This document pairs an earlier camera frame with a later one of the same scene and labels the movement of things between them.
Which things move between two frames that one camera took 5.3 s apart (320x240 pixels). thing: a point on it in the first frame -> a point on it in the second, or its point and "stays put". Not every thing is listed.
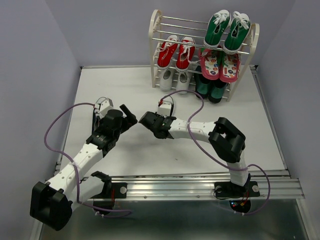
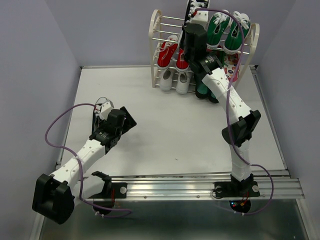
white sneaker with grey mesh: (183, 82) stays put
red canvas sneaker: (185, 53) stays put
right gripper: (157, 115) -> (183, 36)
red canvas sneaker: (167, 51) stays put
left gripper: (131, 118) stays put
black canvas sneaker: (171, 117) -> (192, 28)
